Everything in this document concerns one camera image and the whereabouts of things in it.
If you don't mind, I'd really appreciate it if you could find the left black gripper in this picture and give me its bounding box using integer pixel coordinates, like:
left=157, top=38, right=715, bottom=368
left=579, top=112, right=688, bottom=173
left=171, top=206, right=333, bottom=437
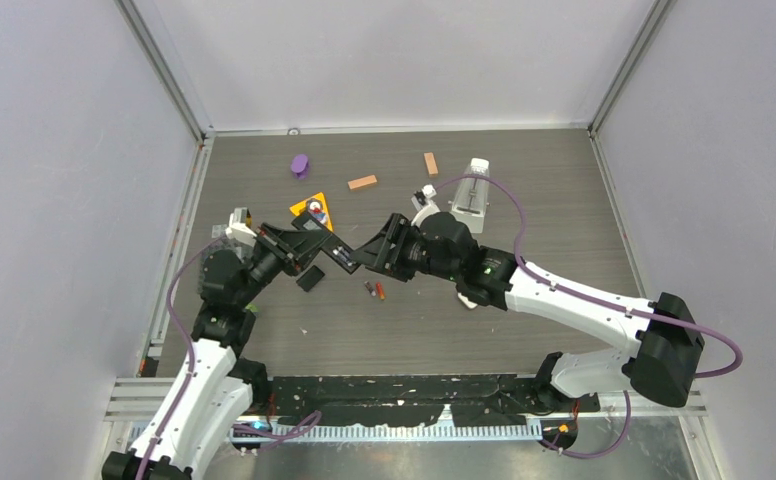
left=236, top=223, right=329, bottom=308

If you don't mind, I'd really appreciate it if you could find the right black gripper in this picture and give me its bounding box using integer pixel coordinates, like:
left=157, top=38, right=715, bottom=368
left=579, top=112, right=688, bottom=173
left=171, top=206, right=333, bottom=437
left=349, top=214, right=460, bottom=284

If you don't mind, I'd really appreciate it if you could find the black remote battery cover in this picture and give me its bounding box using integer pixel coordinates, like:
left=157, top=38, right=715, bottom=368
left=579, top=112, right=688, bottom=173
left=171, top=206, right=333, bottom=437
left=296, top=265, right=325, bottom=292

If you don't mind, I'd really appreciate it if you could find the black remote control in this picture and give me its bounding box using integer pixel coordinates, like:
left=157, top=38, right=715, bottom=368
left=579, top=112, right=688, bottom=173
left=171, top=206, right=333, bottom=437
left=291, top=211, right=360, bottom=274

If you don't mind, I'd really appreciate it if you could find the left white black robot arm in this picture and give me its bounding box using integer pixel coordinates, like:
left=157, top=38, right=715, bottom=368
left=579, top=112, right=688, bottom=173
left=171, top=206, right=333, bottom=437
left=101, top=223, right=331, bottom=479

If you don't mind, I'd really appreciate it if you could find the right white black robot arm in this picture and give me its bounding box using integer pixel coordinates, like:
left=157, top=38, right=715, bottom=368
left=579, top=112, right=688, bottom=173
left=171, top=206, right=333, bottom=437
left=352, top=212, right=705, bottom=411

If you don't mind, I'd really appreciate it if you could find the yellow triangular toy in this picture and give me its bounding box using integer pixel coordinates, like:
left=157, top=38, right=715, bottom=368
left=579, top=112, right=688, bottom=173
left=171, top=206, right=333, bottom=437
left=289, top=192, right=334, bottom=231

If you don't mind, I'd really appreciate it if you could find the purple plastic cap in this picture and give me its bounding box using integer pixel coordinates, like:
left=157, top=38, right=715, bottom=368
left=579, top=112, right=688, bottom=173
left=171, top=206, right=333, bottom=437
left=290, top=154, right=310, bottom=180

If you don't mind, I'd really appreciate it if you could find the small clear grey tile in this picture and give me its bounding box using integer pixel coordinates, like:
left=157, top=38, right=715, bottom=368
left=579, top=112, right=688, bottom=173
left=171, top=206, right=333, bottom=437
left=211, top=224, right=227, bottom=238

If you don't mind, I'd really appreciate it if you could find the grey building plate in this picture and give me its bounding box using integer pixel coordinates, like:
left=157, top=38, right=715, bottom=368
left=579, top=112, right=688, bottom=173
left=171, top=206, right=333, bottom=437
left=209, top=238, right=238, bottom=255

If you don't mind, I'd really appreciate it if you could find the white printed card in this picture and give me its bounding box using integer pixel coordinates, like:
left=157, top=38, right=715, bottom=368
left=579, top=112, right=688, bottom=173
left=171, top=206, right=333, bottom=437
left=457, top=294, right=478, bottom=310

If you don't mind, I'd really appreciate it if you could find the white metronome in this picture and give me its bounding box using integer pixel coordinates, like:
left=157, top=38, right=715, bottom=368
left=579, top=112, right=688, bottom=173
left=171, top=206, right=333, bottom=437
left=450, top=158, right=490, bottom=234

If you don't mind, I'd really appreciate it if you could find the upright orange wooden block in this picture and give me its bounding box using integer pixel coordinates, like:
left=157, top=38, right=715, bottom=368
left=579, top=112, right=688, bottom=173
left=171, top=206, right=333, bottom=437
left=423, top=152, right=439, bottom=178

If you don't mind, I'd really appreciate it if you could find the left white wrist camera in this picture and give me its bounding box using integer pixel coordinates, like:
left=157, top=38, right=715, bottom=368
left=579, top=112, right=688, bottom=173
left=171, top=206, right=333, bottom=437
left=224, top=207, right=257, bottom=247

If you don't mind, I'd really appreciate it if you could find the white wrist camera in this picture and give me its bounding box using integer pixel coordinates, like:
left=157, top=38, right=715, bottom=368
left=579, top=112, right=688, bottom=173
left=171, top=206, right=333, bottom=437
left=224, top=207, right=257, bottom=247
left=411, top=184, right=440, bottom=227

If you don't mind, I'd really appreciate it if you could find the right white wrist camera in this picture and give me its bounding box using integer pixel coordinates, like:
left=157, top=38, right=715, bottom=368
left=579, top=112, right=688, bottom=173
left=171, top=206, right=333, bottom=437
left=411, top=184, right=440, bottom=227

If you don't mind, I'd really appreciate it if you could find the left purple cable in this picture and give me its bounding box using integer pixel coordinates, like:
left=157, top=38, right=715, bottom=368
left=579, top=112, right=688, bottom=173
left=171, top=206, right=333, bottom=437
left=134, top=238, right=230, bottom=480

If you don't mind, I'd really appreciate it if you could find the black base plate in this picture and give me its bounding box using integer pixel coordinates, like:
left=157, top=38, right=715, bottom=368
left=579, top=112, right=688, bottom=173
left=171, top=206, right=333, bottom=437
left=249, top=373, right=600, bottom=427

